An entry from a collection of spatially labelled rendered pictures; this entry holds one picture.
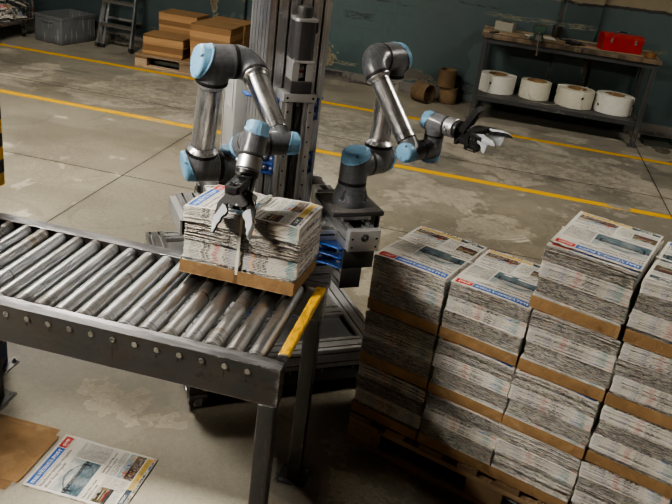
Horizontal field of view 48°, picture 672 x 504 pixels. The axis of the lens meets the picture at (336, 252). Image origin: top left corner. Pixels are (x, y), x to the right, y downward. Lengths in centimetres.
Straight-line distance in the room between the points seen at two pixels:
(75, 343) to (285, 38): 142
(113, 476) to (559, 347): 160
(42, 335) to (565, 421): 165
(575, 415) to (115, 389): 182
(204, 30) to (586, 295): 672
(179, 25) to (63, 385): 634
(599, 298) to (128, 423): 182
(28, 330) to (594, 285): 167
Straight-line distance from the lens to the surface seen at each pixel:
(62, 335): 226
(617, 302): 244
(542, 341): 256
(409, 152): 284
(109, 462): 296
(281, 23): 298
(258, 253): 232
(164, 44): 881
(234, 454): 299
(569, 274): 245
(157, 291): 237
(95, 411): 321
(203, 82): 267
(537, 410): 268
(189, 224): 238
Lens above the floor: 193
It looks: 25 degrees down
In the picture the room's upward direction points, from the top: 8 degrees clockwise
